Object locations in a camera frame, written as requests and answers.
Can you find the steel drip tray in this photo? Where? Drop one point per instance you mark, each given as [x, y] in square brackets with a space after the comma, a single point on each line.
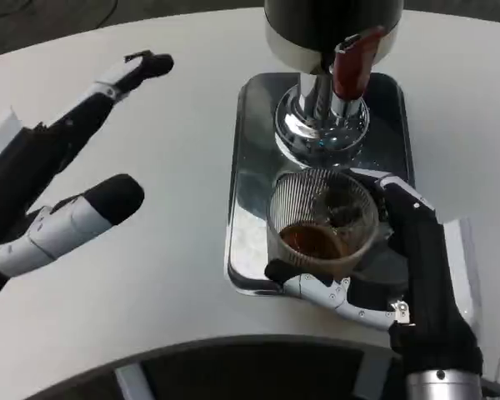
[250, 208]

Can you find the silver robot right forearm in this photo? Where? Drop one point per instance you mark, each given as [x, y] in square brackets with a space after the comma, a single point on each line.
[441, 383]

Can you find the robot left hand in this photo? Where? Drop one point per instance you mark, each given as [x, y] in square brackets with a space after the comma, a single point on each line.
[29, 175]

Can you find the black robot chest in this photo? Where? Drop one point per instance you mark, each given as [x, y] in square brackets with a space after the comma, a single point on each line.
[250, 371]

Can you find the black drink dispenser chrome stand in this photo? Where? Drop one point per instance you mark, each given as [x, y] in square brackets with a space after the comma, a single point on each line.
[300, 29]

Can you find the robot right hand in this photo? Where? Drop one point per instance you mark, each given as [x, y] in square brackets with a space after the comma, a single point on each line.
[425, 271]

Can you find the clear ribbed glass cup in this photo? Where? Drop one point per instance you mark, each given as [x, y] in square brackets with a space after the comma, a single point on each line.
[312, 250]

